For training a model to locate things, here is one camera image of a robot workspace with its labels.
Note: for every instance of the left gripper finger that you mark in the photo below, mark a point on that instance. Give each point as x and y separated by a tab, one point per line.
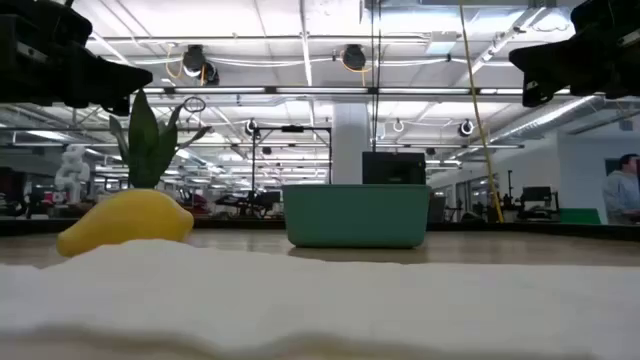
117	106
117	77

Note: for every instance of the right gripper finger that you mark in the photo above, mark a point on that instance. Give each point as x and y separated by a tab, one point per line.
550	60
536	92

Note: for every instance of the yellow toy lemon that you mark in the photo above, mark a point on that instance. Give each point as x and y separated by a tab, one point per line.
125	220

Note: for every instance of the green plastic tupperware container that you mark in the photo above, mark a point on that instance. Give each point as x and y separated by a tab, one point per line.
356	215

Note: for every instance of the green plant in white pot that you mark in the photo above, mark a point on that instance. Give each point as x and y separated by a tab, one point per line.
145	150

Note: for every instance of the white humanoid robot figure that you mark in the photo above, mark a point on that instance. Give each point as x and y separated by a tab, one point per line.
72	172

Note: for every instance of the black monitor workstation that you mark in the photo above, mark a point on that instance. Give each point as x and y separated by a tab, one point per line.
537	200

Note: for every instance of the green panel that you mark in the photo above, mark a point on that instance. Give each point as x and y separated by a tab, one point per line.
580	216

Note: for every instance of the person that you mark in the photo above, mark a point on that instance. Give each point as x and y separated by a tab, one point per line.
622	192

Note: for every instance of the black box monitor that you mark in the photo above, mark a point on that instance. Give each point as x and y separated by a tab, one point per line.
394	167

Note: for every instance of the white building column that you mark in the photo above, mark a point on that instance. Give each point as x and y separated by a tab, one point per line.
350	145

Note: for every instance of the long ceiling light strip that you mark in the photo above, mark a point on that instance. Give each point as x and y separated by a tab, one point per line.
320	90

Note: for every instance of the white cloth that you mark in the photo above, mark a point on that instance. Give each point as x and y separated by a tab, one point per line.
320	305

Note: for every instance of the silver air duct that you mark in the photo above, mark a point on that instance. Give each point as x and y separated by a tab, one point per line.
545	120

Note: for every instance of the black table edge rail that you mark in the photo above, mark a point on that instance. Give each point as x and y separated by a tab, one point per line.
500	227

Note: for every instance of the black metal frame stand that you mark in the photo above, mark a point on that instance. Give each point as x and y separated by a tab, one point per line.
292	129

